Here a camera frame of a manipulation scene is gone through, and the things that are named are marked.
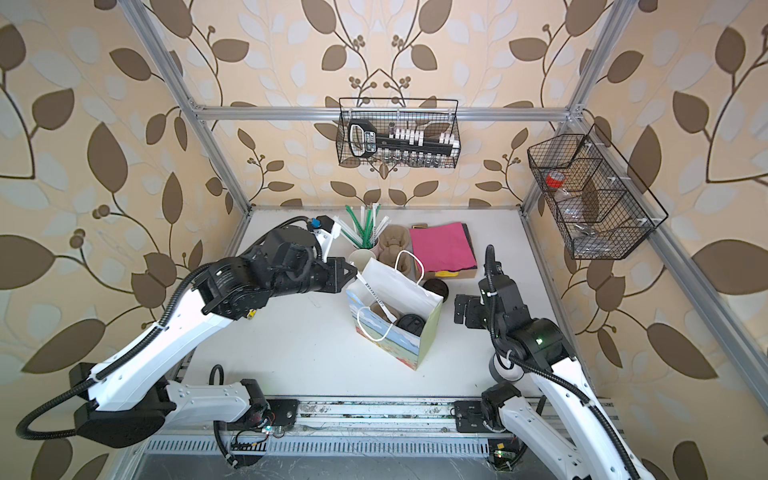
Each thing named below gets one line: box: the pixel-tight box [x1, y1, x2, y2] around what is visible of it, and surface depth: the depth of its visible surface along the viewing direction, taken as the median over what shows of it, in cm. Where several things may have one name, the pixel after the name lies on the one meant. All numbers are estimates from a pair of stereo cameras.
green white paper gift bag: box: [346, 250, 444, 371], surface depth 75 cm
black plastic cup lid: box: [395, 314, 426, 337], surface depth 80 cm
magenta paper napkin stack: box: [410, 222, 478, 272], surface depth 105 cm
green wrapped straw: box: [341, 205, 374, 249], surface depth 98 cm
